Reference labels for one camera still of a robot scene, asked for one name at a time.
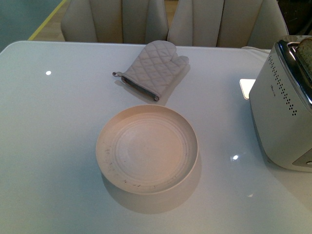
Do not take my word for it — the cream round plate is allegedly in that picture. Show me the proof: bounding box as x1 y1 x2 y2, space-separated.
96 104 198 195

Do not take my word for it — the slice of brown bread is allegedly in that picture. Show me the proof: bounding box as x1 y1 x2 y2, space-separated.
296 37 312 79

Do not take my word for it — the white and chrome toaster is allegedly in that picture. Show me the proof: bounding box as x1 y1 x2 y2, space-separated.
249 35 312 172

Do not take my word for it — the grey quilted oven mitt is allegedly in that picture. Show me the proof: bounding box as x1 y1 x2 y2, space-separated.
113 40 189 101

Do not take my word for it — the beige chair left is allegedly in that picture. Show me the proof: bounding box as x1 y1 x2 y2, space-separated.
61 0 169 44

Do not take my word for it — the beige chair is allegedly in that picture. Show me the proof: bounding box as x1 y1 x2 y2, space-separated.
61 0 169 44
167 0 289 49

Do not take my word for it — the beige chair right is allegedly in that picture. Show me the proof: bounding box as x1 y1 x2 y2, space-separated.
167 0 289 49

